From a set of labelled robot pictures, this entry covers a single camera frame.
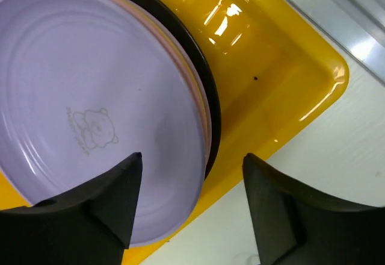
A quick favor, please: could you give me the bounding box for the aluminium right rail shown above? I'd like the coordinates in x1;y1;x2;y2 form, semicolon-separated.
287;0;384;82

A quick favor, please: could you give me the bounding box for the pink plate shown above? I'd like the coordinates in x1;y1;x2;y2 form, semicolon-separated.
60;0;210;160

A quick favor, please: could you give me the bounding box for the steel plate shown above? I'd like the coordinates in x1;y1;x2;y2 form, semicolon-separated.
130;0;221;176

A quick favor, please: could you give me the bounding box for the purple plate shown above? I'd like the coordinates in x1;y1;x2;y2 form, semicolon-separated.
1;0;208;246

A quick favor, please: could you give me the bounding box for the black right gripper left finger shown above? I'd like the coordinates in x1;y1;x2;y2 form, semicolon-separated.
1;152;142;264

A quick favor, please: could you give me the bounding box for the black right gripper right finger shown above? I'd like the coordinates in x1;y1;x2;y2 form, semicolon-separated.
242;153;384;264

